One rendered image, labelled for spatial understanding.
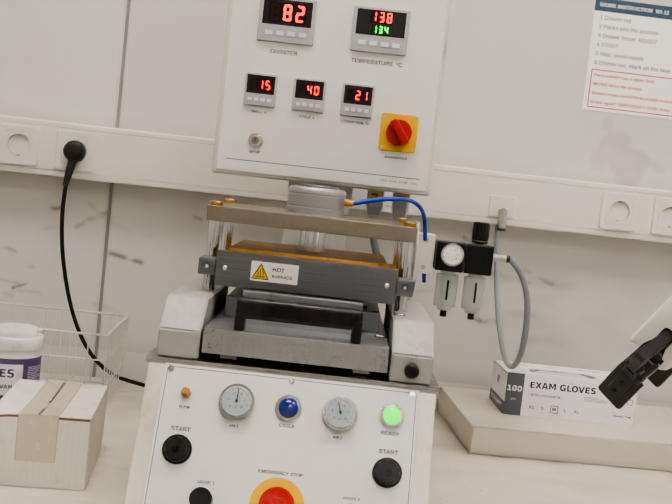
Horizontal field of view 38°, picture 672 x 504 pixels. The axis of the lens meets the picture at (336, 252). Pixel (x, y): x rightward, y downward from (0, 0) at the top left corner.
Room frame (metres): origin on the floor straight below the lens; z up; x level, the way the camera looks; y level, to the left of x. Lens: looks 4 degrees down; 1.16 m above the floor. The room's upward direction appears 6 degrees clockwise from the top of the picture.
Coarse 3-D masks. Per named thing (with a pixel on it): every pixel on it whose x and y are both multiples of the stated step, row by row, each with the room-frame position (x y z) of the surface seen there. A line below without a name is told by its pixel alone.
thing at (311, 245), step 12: (252, 240) 1.40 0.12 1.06; (300, 240) 1.31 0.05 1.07; (312, 240) 1.30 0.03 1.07; (324, 240) 1.31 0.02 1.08; (252, 252) 1.24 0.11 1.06; (264, 252) 1.24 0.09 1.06; (276, 252) 1.24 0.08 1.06; (288, 252) 1.25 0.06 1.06; (300, 252) 1.27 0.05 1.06; (312, 252) 1.30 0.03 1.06; (324, 252) 1.32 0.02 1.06; (336, 252) 1.35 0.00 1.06; (348, 252) 1.37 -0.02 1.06; (360, 252) 1.40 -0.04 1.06; (360, 264) 1.24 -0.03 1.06; (372, 264) 1.24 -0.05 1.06; (384, 264) 1.24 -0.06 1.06
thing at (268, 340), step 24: (216, 336) 1.13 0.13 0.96; (240, 336) 1.13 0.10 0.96; (264, 336) 1.13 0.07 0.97; (288, 336) 1.13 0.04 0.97; (312, 336) 1.15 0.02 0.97; (336, 336) 1.17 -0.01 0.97; (288, 360) 1.13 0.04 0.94; (312, 360) 1.13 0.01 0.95; (336, 360) 1.13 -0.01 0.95; (360, 360) 1.13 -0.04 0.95; (384, 360) 1.13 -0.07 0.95
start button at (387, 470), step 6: (384, 462) 1.07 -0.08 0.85; (390, 462) 1.08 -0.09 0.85; (378, 468) 1.07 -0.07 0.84; (384, 468) 1.07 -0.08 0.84; (390, 468) 1.07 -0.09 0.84; (396, 468) 1.07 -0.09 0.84; (378, 474) 1.07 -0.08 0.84; (384, 474) 1.07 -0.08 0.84; (390, 474) 1.07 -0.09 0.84; (396, 474) 1.07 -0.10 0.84; (378, 480) 1.07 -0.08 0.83; (384, 480) 1.07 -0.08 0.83; (390, 480) 1.07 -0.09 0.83; (396, 480) 1.07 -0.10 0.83
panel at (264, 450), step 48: (192, 384) 1.11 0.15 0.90; (288, 384) 1.12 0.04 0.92; (336, 384) 1.12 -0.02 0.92; (192, 432) 1.09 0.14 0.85; (240, 432) 1.09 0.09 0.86; (288, 432) 1.09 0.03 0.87; (336, 432) 1.10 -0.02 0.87; (384, 432) 1.10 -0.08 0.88; (192, 480) 1.07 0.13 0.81; (240, 480) 1.07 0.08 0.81; (288, 480) 1.07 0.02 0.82; (336, 480) 1.07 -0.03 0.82
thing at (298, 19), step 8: (272, 8) 1.44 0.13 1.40; (280, 8) 1.44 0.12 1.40; (288, 8) 1.44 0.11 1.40; (296, 8) 1.44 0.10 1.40; (304, 8) 1.44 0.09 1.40; (272, 16) 1.44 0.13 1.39; (280, 16) 1.44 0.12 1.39; (288, 16) 1.44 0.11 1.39; (296, 16) 1.44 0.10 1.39; (304, 16) 1.44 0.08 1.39; (304, 24) 1.44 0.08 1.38
